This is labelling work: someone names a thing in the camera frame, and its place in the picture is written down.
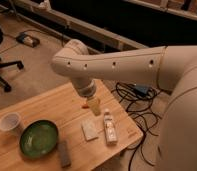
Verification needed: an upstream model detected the green ceramic bowl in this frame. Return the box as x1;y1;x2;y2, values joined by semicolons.
19;120;58;159

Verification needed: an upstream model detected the clear plastic cup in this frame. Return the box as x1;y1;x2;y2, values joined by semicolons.
0;112;23;136

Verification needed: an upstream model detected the grey rectangular block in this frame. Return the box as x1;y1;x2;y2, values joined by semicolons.
58;141;71;167

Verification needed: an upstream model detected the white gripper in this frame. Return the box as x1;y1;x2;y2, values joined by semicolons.
72;79;101;116

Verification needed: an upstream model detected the small white bottle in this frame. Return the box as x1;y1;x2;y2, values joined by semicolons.
103;109;118;145

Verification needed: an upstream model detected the blue power box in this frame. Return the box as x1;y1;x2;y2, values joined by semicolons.
134;85;149;96

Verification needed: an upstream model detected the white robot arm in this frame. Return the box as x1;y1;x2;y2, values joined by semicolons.
51;39;197;171

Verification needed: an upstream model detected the small orange object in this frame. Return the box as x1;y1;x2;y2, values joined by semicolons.
82;104;89;109

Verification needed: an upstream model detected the power strip on floor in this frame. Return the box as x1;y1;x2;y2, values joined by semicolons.
16;33;40;48

